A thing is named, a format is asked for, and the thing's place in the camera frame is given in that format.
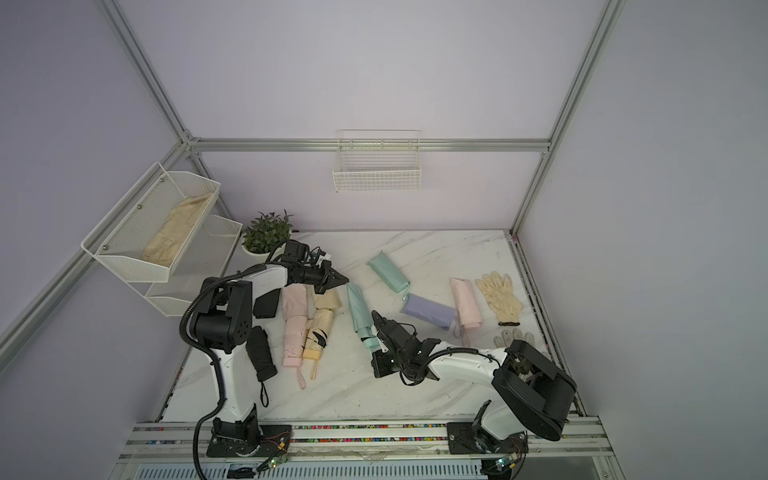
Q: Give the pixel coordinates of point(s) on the aluminium rail frame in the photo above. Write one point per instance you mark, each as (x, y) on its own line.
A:
(368, 449)

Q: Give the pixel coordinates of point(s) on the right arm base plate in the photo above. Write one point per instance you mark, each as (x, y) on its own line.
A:
(467, 438)

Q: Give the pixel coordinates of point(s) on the white wire wall basket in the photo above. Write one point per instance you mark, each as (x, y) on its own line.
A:
(371, 161)

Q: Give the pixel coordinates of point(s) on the black umbrella sleeve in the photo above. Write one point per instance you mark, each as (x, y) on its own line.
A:
(266, 305)

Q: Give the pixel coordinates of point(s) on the cream glove in shelf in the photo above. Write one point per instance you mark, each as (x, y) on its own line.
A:
(164, 247)

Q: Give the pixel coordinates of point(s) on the yellow umbrella sleeve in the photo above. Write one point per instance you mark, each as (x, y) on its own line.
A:
(329, 300)

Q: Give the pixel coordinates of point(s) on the potted green plant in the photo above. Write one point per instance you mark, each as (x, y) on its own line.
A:
(267, 232)

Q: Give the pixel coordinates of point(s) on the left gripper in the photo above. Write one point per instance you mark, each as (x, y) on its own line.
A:
(330, 277)

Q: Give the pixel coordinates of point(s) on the purple umbrella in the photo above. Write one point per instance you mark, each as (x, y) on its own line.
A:
(437, 314)

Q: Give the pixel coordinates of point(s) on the black umbrella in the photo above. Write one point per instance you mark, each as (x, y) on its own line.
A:
(259, 353)

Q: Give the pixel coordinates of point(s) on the pink umbrella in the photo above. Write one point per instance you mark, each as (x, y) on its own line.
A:
(293, 346)
(469, 317)

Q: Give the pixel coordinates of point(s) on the white speckled work glove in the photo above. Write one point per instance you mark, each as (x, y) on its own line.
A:
(507, 337)

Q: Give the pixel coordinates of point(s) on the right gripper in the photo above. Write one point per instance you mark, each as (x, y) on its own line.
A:
(379, 362)

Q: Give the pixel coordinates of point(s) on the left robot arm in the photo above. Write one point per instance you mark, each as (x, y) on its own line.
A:
(219, 323)

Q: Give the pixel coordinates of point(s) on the cream work glove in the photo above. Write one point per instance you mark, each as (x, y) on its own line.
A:
(499, 295)

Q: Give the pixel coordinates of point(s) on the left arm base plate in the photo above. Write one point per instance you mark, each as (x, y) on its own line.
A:
(229, 440)

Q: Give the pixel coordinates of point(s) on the green umbrella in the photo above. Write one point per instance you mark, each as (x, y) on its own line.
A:
(372, 344)
(389, 273)

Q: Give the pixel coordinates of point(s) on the pink umbrella sleeve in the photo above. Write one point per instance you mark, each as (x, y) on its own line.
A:
(294, 301)

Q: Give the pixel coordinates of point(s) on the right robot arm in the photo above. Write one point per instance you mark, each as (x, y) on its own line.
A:
(535, 394)

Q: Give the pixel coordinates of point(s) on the white tiered mesh shelf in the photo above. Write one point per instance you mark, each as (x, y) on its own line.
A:
(117, 242)

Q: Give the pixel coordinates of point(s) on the yellow umbrella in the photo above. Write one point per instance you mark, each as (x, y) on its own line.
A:
(318, 330)

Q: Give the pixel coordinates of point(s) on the green umbrella sleeve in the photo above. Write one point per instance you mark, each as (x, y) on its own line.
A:
(360, 313)

